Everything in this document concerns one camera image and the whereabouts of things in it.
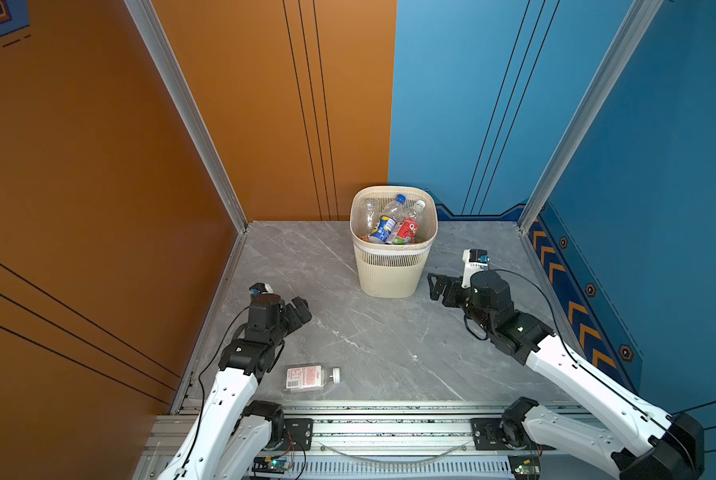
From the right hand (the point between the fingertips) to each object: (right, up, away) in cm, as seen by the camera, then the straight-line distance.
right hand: (439, 277), depth 76 cm
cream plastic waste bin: (-11, +1, +11) cm, 15 cm away
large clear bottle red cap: (-18, +17, +11) cm, 27 cm away
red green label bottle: (-8, +12, +6) cm, 16 cm away
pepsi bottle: (-13, +16, +8) cm, 22 cm away
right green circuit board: (+19, -45, -5) cm, 49 cm away
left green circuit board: (-42, -44, -6) cm, 61 cm away
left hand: (-38, -8, +4) cm, 39 cm away
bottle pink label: (-35, -27, +2) cm, 44 cm away
